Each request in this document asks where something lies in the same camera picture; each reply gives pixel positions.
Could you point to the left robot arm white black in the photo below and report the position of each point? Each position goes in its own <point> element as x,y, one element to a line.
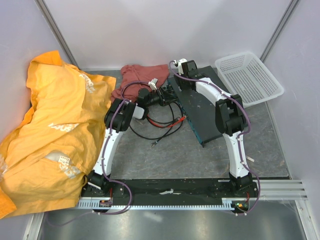
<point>117,120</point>

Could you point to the red cloth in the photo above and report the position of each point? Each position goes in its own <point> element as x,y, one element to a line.
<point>134,73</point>

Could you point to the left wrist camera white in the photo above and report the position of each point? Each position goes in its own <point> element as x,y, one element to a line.
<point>153,84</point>

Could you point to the aluminium frame rail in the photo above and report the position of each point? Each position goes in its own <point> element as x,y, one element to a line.
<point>282,189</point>

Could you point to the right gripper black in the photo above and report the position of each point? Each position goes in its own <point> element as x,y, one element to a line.
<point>178,79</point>

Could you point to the white plastic basket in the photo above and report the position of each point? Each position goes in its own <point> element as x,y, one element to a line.
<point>246,75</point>

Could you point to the white cable duct rail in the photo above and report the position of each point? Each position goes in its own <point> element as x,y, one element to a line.
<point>104,204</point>

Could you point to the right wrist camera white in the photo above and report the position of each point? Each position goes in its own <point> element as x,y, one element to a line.
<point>180,65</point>

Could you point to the orange cloth bag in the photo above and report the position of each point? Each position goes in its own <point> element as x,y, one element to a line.
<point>45,161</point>

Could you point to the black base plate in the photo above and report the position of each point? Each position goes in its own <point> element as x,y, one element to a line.
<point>171,191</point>

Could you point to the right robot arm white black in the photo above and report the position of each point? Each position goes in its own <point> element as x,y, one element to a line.
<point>231,119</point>

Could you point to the dark network switch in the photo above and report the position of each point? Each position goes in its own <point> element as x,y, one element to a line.
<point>199,111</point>

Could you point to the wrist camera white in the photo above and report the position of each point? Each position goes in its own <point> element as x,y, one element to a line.
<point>180,65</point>
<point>153,84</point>

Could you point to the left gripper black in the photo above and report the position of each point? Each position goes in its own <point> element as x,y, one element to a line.
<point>165,98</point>

